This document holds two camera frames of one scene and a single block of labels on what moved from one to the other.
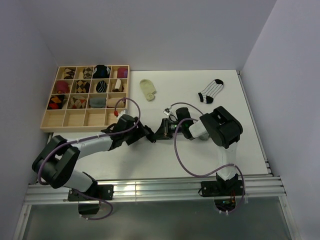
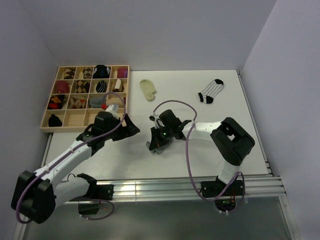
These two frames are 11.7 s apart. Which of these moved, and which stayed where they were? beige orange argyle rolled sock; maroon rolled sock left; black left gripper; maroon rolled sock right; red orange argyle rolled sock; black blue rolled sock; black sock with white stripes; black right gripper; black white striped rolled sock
Moved: black right gripper; black left gripper; black sock with white stripes
Stayed: beige orange argyle rolled sock; maroon rolled sock left; maroon rolled sock right; red orange argyle rolled sock; black white striped rolled sock; black blue rolled sock
